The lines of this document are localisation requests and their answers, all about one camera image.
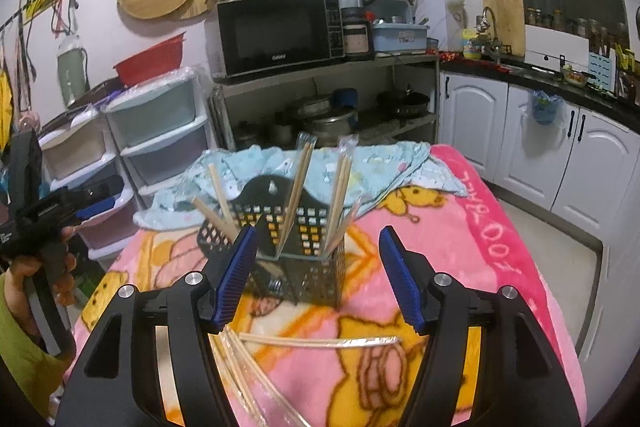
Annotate plastic drawer tower right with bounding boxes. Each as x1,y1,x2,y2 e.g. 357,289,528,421
102,66,216,208

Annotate dark green utensil holder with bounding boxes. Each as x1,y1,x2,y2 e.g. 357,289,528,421
195,173,347,309

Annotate plastic drawer tower left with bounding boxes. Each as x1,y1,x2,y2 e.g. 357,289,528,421
39,106,139,270

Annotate chopsticks crosswise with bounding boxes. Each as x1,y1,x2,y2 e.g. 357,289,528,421
239,333,401,349

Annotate light blue cloth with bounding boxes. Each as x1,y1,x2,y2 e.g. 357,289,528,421
133,140,469,232

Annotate blue plastic bag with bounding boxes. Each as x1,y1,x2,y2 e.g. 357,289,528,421
529,90,564,126

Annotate left hand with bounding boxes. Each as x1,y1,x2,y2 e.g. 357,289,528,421
3,227,76,340

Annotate black microwave oven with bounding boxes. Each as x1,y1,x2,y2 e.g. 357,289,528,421
204,0,345,78

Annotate light blue dish box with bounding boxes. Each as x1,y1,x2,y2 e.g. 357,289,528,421
372,23,430,54

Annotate metal shelf rack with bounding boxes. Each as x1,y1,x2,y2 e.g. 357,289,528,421
207,53,439,150

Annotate steel pot on shelf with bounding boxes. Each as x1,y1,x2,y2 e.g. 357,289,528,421
303,107,358,147

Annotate pink cartoon blanket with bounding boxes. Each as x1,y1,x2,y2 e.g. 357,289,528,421
64,143,589,427

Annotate wooden cutting board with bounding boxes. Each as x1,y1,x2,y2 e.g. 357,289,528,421
483,0,526,57

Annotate chopsticks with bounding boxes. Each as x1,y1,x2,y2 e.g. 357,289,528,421
276,132,317,256
192,197,239,243
215,332,267,427
224,326,311,427
208,162,235,227
321,134,359,258

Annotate plastic drawer tower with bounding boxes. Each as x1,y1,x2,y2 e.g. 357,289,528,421
102,66,216,208
39,106,139,270

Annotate kitchen faucet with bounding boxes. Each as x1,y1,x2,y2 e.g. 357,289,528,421
475,6,502,64

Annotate red plastic basin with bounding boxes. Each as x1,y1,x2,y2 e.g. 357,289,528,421
114,32,184,87

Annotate black blender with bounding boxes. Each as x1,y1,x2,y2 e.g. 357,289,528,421
338,0,375,61

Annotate white kitchen cabinets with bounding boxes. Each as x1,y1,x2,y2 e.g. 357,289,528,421
438,72,639,418

